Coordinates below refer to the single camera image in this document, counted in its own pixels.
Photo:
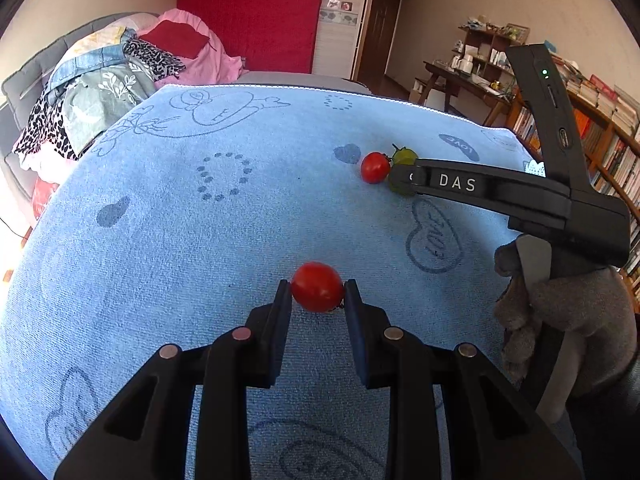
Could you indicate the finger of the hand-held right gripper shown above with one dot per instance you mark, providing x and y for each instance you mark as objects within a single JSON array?
[{"x": 480, "y": 185}]

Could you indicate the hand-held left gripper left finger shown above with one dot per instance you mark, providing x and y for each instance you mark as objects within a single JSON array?
[{"x": 280, "y": 330}]

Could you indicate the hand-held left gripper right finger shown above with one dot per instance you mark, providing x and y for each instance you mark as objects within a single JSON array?
[{"x": 360, "y": 335}]

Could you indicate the small red tomato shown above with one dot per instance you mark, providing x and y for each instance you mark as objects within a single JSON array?
[
  {"x": 316, "y": 287},
  {"x": 375, "y": 167}
]

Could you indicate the small green tomato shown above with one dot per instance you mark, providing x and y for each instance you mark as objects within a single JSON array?
[{"x": 404, "y": 155}]

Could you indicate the person's right hand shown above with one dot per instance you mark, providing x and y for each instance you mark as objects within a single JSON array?
[{"x": 590, "y": 320}]

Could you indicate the wooden bookshelf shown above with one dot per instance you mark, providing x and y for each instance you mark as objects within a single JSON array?
[{"x": 615, "y": 160}]

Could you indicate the dark wooden desk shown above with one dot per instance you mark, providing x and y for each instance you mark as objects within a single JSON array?
[{"x": 465, "y": 80}]

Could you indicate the blue printed blanket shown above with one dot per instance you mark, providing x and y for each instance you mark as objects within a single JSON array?
[{"x": 200, "y": 260}]

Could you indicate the white kettle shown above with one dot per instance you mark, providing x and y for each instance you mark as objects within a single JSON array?
[{"x": 462, "y": 63}]

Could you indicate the stack of books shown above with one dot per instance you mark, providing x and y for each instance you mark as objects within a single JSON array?
[{"x": 605, "y": 95}]

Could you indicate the wooden desk hutch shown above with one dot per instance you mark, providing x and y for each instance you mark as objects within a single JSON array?
[{"x": 487, "y": 47}]

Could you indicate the dark wooden door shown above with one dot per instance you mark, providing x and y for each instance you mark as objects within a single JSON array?
[{"x": 382, "y": 35}]

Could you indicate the white wardrobe door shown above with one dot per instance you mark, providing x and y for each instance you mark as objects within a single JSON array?
[{"x": 337, "y": 45}]

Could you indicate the pink cloth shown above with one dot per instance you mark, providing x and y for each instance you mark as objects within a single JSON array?
[{"x": 210, "y": 65}]

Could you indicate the floral grey quilt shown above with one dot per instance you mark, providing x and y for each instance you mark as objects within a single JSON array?
[{"x": 107, "y": 95}]

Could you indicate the leopard print cloth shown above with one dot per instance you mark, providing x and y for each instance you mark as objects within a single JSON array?
[
  {"x": 157, "y": 60},
  {"x": 42, "y": 125}
]

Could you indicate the blue denim cloth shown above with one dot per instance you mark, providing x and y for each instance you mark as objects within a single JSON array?
[{"x": 82, "y": 65}]

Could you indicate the pile of clothes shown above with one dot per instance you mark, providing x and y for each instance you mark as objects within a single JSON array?
[{"x": 15, "y": 100}]

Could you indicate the small picture frame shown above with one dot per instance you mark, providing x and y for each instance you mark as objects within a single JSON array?
[{"x": 517, "y": 33}]

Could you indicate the red padded wall panel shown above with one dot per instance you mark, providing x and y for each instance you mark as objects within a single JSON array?
[{"x": 250, "y": 15}]

